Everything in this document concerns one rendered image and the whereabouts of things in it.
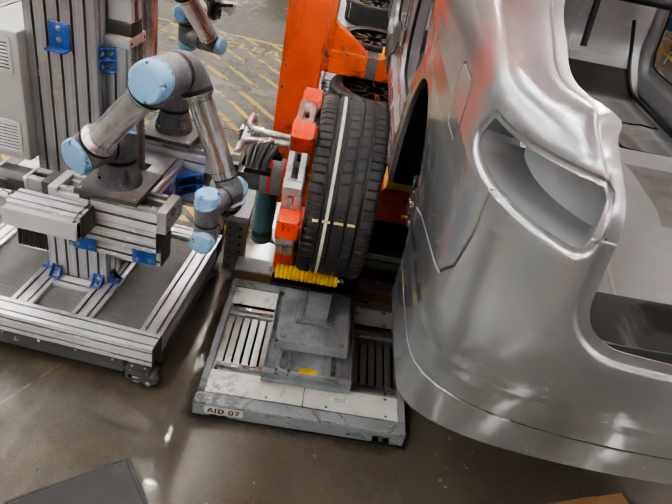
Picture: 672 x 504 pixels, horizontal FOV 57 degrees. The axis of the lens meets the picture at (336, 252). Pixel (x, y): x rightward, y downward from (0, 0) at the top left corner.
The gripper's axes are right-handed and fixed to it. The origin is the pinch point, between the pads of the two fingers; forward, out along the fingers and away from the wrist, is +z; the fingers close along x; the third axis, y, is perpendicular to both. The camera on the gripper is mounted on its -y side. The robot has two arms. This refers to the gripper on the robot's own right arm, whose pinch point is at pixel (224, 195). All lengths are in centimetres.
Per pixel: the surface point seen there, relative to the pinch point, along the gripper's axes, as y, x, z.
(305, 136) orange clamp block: 30.0, -25.1, -5.6
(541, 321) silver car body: 40, -79, -94
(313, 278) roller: -31.0, -36.1, 2.5
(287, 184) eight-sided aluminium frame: 13.8, -21.8, -9.2
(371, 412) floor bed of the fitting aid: -75, -68, -19
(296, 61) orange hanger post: 34, -15, 54
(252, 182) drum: 1.2, -8.0, 10.8
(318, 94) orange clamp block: 28, -26, 38
